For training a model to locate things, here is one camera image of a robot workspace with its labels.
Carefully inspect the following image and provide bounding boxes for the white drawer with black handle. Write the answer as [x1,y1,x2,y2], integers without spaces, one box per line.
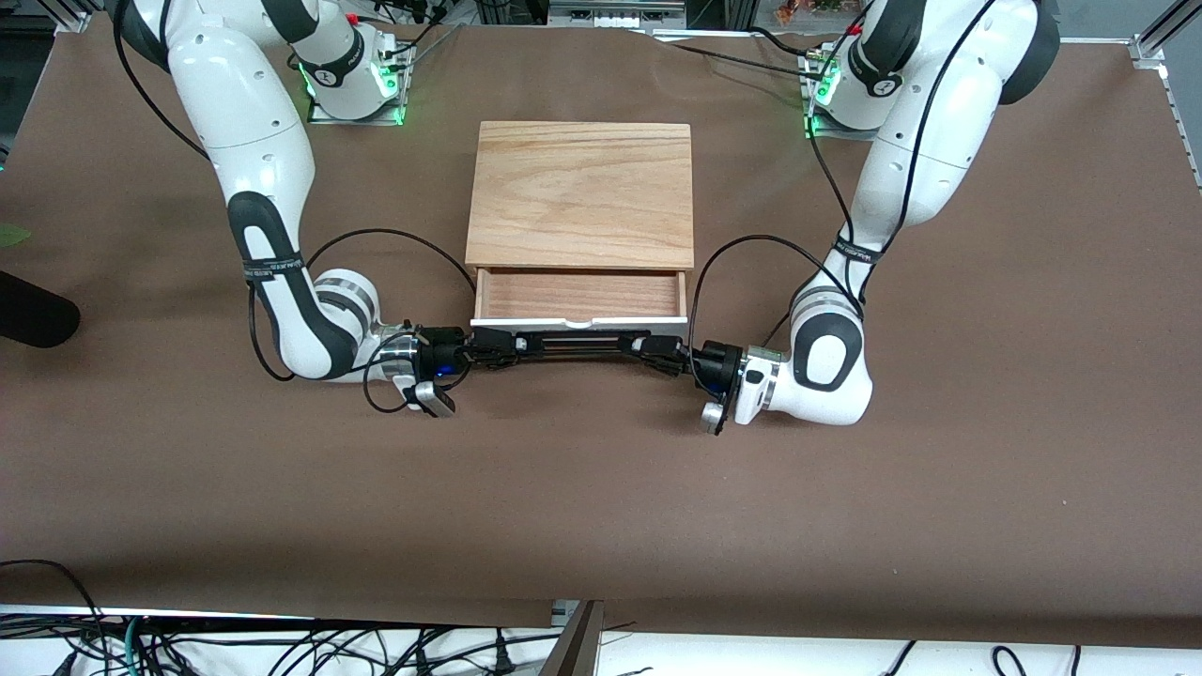
[470,268,690,363]

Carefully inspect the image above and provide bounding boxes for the light wooden drawer cabinet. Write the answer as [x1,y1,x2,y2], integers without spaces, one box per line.
[465,120,696,325]

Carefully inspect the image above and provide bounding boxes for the brown table cover sheet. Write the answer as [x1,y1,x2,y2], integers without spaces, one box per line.
[0,11,1202,649]

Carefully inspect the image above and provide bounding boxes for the silver device with ports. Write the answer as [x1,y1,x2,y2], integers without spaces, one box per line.
[548,0,688,30]

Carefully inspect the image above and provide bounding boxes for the black rounded object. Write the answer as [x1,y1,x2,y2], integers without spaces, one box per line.
[0,270,83,349]

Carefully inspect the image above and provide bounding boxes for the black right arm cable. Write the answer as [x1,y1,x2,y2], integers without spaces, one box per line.
[111,0,478,415]

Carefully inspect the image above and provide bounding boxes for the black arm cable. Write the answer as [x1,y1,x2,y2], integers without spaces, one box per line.
[111,0,478,415]
[686,0,998,350]

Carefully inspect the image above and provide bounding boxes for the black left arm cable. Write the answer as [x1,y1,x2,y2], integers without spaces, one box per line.
[686,0,998,350]

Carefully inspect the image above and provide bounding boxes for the black strap on right arm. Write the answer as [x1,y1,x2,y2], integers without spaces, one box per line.
[241,254,307,282]

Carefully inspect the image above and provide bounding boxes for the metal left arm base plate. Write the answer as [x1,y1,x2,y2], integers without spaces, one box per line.
[798,52,903,142]

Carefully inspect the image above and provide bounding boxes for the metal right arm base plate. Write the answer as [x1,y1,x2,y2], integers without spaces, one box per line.
[307,42,415,126]

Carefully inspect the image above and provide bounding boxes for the aluminium profile post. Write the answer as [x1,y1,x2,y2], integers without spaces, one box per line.
[537,599,607,676]

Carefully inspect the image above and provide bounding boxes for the black cable on table cover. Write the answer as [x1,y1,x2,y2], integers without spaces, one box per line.
[657,26,813,74]

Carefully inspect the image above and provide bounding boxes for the black looping floor cable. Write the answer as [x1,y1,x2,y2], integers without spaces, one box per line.
[0,560,102,622]

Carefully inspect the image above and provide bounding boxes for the aluminium frame corner profile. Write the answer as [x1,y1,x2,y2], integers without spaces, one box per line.
[1131,0,1202,63]

